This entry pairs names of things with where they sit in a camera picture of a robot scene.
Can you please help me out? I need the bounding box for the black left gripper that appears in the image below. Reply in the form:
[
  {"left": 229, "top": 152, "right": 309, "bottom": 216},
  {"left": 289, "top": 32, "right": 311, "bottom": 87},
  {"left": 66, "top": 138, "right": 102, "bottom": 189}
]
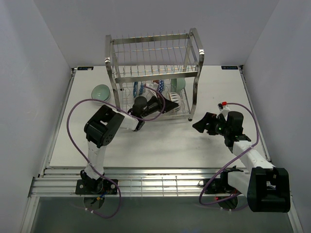
[{"left": 141, "top": 94, "right": 179, "bottom": 118}]

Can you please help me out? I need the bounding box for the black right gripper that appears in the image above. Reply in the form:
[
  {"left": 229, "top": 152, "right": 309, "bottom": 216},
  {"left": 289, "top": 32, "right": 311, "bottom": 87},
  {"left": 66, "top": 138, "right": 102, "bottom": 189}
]
[{"left": 192, "top": 112, "right": 230, "bottom": 136}]

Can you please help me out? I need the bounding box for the blue patterned white bowl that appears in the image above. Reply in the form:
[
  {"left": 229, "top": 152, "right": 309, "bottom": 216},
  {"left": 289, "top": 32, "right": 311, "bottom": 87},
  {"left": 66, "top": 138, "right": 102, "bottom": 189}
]
[{"left": 133, "top": 82, "right": 145, "bottom": 98}]

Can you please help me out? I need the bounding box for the white ceramic bowl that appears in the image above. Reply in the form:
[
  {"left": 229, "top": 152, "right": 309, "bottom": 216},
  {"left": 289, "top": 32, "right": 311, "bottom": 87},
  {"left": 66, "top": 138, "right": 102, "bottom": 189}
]
[{"left": 92, "top": 92, "right": 111, "bottom": 102}]

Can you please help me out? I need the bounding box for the light green ceramic bowl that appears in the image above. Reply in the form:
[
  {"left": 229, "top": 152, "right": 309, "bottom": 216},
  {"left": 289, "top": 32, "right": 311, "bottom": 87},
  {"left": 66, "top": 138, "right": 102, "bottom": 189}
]
[{"left": 91, "top": 84, "right": 111, "bottom": 100}]

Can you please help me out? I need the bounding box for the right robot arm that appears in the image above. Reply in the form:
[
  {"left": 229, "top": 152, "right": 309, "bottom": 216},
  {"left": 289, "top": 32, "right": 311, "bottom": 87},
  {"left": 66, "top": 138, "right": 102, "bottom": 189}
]
[{"left": 193, "top": 111, "right": 291, "bottom": 213}]

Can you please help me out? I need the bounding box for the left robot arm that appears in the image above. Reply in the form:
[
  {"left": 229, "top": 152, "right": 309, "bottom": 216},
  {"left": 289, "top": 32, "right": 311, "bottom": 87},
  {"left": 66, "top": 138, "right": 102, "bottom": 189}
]
[{"left": 80, "top": 96, "right": 179, "bottom": 194}]

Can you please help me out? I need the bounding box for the stainless steel dish rack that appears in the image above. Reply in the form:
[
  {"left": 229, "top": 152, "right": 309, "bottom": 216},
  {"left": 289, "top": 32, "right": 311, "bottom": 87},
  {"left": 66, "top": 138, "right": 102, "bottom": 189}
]
[{"left": 104, "top": 28, "right": 205, "bottom": 121}]

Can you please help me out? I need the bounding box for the red blue zigzag bowl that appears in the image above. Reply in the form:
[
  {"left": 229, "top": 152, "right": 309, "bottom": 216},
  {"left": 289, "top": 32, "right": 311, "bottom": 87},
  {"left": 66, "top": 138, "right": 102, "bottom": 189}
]
[{"left": 152, "top": 80, "right": 166, "bottom": 93}]

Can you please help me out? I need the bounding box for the pale green bowl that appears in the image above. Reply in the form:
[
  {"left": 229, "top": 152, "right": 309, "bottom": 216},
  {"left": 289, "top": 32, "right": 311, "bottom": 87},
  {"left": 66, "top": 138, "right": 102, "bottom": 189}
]
[{"left": 171, "top": 78, "right": 186, "bottom": 93}]

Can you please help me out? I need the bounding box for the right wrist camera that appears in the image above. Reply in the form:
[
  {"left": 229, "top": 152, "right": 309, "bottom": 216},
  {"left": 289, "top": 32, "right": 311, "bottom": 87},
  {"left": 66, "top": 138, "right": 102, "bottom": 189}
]
[{"left": 217, "top": 101, "right": 230, "bottom": 118}]

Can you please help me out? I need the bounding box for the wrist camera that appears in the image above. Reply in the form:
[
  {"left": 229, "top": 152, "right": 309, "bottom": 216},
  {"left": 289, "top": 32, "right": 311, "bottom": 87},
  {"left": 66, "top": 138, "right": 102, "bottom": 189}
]
[
  {"left": 217, "top": 101, "right": 230, "bottom": 118},
  {"left": 143, "top": 83, "right": 158, "bottom": 98}
]

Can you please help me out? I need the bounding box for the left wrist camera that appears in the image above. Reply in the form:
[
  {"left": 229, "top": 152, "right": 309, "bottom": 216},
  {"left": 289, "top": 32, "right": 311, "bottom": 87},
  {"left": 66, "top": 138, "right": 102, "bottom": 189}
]
[{"left": 143, "top": 83, "right": 158, "bottom": 98}]

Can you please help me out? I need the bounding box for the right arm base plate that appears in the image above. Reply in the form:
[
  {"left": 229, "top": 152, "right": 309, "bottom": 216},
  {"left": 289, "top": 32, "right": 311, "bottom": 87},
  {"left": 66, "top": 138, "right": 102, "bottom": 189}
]
[{"left": 198, "top": 166, "right": 246, "bottom": 211}]

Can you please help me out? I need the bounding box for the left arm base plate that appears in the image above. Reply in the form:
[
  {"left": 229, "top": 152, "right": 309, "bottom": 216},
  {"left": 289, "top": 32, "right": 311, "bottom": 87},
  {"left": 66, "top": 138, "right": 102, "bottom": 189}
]
[{"left": 75, "top": 179, "right": 118, "bottom": 195}]

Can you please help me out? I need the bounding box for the aluminium frame rail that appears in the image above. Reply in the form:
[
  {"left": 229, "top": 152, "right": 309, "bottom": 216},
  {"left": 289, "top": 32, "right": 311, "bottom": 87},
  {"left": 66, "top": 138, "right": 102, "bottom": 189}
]
[{"left": 28, "top": 167, "right": 280, "bottom": 199}]

